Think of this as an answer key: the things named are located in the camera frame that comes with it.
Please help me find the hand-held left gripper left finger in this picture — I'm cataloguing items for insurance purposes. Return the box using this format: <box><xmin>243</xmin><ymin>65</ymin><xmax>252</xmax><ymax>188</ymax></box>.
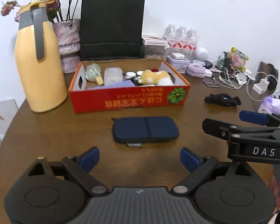
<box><xmin>27</xmin><ymin>147</ymin><xmax>109</xmax><ymax>197</ymax></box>

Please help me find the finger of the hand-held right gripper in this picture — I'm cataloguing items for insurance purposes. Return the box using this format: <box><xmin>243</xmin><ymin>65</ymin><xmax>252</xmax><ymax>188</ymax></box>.
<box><xmin>202</xmin><ymin>118</ymin><xmax>279</xmax><ymax>143</ymax></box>
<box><xmin>239</xmin><ymin>110</ymin><xmax>280</xmax><ymax>130</ymax></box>

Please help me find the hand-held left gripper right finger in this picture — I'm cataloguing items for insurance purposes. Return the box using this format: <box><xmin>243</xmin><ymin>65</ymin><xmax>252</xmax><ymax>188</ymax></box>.
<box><xmin>171</xmin><ymin>147</ymin><xmax>253</xmax><ymax>196</ymax></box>

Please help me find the navy blue pouch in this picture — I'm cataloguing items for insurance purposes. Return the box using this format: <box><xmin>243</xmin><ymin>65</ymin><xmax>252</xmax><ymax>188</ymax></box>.
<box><xmin>112</xmin><ymin>116</ymin><xmax>180</xmax><ymax>148</ymax></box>

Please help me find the red cardboard box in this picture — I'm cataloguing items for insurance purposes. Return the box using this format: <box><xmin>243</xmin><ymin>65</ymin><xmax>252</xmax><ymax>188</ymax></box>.
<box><xmin>68</xmin><ymin>59</ymin><xmax>191</xmax><ymax>114</ymax></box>

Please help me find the yellow white plush toy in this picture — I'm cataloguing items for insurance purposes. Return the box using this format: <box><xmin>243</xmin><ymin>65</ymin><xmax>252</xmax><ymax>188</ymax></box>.
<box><xmin>140</xmin><ymin>69</ymin><xmax>174</xmax><ymax>86</ymax></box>

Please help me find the iridescent plastic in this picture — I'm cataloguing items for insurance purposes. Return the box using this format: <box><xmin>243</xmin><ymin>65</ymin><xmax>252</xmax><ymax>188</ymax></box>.
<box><xmin>85</xmin><ymin>64</ymin><xmax>101</xmax><ymax>82</ymax></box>

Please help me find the person's right hand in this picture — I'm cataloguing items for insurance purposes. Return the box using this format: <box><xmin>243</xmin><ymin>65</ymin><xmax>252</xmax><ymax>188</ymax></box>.
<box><xmin>268</xmin><ymin>175</ymin><xmax>280</xmax><ymax>213</ymax></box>

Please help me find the black glove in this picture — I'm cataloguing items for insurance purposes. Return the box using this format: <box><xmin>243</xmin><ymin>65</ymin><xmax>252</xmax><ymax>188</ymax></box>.
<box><xmin>205</xmin><ymin>93</ymin><xmax>241</xmax><ymax>107</ymax></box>

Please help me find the white power adapter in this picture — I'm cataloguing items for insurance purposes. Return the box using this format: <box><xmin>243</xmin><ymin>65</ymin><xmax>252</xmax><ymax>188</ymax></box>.
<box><xmin>252</xmin><ymin>79</ymin><xmax>270</xmax><ymax>94</ymax></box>

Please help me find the dark square coaster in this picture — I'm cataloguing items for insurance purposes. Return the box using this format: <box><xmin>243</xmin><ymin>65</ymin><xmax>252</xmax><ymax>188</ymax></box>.
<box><xmin>203</xmin><ymin>79</ymin><xmax>222</xmax><ymax>88</ymax></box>

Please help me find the brown bag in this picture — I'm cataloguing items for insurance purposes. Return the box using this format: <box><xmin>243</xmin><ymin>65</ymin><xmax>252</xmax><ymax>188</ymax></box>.
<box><xmin>258</xmin><ymin>61</ymin><xmax>279</xmax><ymax>91</ymax></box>

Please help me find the lilac fluffy towel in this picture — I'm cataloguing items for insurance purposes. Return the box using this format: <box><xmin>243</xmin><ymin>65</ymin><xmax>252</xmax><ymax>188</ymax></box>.
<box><xmin>187</xmin><ymin>64</ymin><xmax>206</xmax><ymax>78</ymax></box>

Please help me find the colourful snack packet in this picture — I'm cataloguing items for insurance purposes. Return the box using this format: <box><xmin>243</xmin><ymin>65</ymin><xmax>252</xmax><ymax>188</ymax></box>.
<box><xmin>230</xmin><ymin>47</ymin><xmax>250</xmax><ymax>70</ymax></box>

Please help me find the grey tin box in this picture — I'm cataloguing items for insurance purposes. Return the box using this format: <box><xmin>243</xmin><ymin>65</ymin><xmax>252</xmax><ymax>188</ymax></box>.
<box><xmin>166</xmin><ymin>56</ymin><xmax>191</xmax><ymax>73</ymax></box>

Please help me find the clear plastic container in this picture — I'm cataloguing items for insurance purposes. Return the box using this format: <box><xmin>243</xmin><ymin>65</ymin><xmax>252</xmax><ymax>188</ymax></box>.
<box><xmin>143</xmin><ymin>45</ymin><xmax>167</xmax><ymax>60</ymax></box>

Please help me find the yellow thermos jug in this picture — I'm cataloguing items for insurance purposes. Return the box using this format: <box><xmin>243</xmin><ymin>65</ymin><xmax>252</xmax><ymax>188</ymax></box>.
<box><xmin>15</xmin><ymin>1</ymin><xmax>68</xmax><ymax>113</ymax></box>

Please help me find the flat white box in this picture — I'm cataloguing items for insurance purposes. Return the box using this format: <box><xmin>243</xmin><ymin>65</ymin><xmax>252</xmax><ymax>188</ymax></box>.
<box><xmin>142</xmin><ymin>35</ymin><xmax>168</xmax><ymax>46</ymax></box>

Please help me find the purple fuzzy vase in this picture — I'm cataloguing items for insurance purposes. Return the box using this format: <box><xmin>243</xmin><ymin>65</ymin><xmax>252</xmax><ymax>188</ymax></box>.
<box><xmin>52</xmin><ymin>19</ymin><xmax>81</xmax><ymax>74</ymax></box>

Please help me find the black paper bag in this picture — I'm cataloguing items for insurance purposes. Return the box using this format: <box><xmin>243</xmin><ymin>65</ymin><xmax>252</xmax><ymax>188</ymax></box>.
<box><xmin>80</xmin><ymin>0</ymin><xmax>145</xmax><ymax>61</ymax></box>

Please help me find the tangle of white cables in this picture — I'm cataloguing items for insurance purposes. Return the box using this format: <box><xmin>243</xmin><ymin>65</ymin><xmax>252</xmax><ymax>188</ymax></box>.
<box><xmin>211</xmin><ymin>65</ymin><xmax>278</xmax><ymax>101</ymax></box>

